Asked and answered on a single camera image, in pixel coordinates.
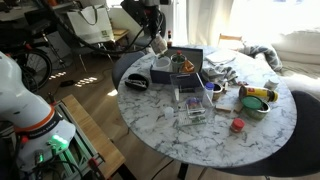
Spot dark sauce bottle red cap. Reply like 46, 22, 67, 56
166, 29, 174, 50

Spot purple pouch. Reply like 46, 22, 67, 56
185, 97, 203, 110

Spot red clamp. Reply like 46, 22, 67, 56
86, 156, 108, 180

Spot small wooden block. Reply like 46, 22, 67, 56
214, 104, 233, 113

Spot round white marble table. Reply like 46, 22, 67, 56
215, 90, 320, 178

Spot orange snack bag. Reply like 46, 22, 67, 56
179, 59, 196, 75

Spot bicycle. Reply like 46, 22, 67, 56
0, 29, 55, 95

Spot navy cardboard box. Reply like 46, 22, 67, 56
149, 46, 204, 85

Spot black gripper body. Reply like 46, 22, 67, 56
143, 5, 166, 35

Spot gray upholstered chair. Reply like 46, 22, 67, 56
111, 50, 148, 90

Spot black robot cable hose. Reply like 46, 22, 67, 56
33, 0, 166, 56

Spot small red cap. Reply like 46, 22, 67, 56
229, 117, 247, 134

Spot gray striped blanket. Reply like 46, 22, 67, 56
237, 43, 284, 73

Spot white pouch brown print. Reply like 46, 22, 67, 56
150, 34, 169, 57

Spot wooden workbench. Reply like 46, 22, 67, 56
53, 94, 127, 180

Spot clear plastic lid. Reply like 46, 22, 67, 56
175, 112, 209, 129

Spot green bottle red cap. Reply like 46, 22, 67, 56
170, 49, 187, 74

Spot white sofa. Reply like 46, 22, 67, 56
270, 28, 320, 98

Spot white paper sheets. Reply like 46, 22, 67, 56
204, 49, 237, 66

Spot yellow canister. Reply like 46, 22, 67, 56
238, 85, 280, 103

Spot wooden chair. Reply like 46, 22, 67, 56
218, 33, 245, 51

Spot metal bowl green lid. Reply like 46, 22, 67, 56
240, 95, 271, 121

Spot clear bottle blue cap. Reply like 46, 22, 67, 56
202, 82, 216, 108

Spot white curtain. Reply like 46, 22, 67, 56
185, 0, 235, 48

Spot transparent plastic box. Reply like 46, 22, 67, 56
169, 72, 216, 118

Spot small clear cup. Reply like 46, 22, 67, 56
163, 106, 175, 120

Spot white shopping bag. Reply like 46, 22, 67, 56
66, 4, 116, 46

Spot gray striped cloth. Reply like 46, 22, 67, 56
201, 64, 240, 86

